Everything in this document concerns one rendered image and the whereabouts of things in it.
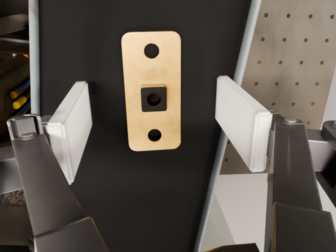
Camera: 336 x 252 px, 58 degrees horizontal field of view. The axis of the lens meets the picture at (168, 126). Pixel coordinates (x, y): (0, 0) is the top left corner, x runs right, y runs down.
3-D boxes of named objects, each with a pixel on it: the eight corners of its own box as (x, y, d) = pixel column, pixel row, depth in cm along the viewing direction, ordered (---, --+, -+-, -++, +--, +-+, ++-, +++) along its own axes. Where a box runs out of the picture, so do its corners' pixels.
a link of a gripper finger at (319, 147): (288, 145, 12) (360, 141, 12) (245, 103, 17) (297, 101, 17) (283, 178, 12) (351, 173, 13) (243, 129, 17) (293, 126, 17)
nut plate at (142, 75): (120, 32, 19) (120, 34, 18) (180, 30, 20) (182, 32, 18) (129, 149, 23) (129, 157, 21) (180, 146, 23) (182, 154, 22)
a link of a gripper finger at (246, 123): (257, 113, 13) (273, 113, 13) (216, 75, 19) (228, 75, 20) (250, 173, 14) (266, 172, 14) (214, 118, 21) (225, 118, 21)
